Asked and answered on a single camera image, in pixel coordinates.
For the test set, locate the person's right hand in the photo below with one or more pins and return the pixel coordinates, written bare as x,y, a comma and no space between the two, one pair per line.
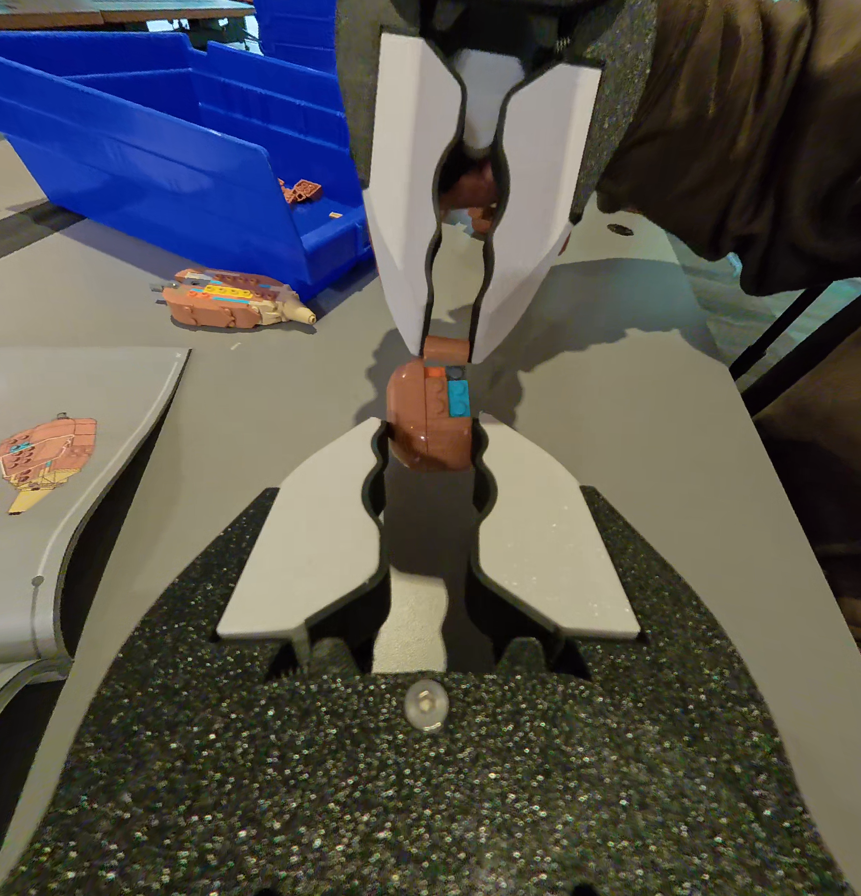
469,192

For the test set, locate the person's brown jacket torso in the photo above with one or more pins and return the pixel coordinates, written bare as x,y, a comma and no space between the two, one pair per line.
836,455

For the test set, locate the brown curved toy brick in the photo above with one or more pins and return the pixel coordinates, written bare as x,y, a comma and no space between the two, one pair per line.
445,348

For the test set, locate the blue plastic bin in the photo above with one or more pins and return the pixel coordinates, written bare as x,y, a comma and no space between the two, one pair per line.
122,161
283,91

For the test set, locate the grey instruction booklet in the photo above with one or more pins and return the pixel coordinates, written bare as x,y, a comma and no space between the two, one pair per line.
87,392

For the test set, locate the round brown brick assembly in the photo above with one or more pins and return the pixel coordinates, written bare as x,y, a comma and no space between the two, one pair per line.
423,434

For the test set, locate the person's right forearm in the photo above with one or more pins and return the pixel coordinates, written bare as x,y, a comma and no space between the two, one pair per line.
752,140

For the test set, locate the brown toy brick ship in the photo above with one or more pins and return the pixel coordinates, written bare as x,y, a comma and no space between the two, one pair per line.
227,304

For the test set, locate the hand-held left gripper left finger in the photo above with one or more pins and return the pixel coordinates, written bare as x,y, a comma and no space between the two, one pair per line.
311,546

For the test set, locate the black desk grommet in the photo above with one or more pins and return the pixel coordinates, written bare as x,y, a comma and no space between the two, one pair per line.
619,229

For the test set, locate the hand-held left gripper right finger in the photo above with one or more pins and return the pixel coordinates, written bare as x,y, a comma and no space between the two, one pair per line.
549,553

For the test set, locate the stack of blue plastic bins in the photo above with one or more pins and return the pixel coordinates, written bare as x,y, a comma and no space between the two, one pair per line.
297,28

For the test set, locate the pile of brown toy bricks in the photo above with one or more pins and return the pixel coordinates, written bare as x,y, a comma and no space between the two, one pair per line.
304,190

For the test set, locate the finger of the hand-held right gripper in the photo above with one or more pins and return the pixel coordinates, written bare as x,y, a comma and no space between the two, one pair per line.
549,175
402,175

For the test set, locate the dark office table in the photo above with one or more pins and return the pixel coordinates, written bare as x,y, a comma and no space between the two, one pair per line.
108,10

